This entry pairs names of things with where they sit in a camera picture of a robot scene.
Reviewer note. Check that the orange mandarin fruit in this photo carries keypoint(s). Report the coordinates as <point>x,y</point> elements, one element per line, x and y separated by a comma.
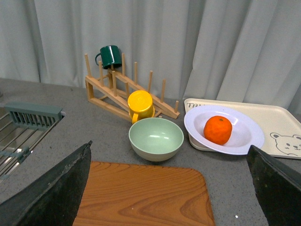
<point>218,130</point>

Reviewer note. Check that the white round plate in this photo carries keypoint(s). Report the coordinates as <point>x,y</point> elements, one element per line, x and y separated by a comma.
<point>245,132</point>

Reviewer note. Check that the yellow mug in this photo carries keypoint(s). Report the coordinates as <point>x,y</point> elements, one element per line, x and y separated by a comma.
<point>140,104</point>

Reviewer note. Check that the light green bowl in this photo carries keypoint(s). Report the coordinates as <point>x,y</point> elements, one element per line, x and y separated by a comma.
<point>156,139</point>

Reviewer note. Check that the wooden dish rack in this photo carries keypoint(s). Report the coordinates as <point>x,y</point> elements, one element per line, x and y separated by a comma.
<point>111,91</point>

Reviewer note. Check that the dark green mug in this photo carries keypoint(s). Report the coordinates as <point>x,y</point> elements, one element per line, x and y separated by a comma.
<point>110,56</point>

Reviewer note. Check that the wooden cutting board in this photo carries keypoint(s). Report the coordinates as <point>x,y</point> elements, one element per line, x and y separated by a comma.
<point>119,194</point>

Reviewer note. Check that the grey-white curtain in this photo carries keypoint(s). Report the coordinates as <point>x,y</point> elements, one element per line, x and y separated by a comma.
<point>233,50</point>

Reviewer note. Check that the grey-green sink drain rack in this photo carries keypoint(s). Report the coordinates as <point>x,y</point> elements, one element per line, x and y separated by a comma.
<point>22,126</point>

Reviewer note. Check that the beige bear serving tray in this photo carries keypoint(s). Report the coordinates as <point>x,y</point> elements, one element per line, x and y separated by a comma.
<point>281,129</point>

